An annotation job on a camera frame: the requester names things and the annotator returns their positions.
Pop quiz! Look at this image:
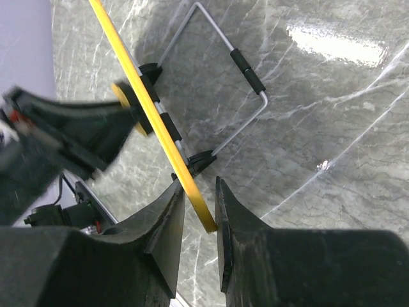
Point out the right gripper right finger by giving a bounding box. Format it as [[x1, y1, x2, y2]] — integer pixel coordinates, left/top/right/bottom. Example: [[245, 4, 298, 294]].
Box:
[[215, 178, 408, 306]]

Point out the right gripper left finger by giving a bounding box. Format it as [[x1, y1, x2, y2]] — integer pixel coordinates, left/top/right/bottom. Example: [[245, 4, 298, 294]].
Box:
[[1, 180, 185, 306]]

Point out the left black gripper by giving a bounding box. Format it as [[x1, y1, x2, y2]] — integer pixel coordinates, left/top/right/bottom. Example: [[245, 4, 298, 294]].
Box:
[[1, 87, 138, 226]]

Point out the yellow framed whiteboard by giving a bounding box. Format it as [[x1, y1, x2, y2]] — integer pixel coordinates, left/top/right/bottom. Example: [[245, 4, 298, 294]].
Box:
[[89, 1, 217, 233]]

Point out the wire whiteboard stand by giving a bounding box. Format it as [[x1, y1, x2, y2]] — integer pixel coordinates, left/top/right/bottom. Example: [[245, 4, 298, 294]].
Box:
[[137, 1, 269, 176]]

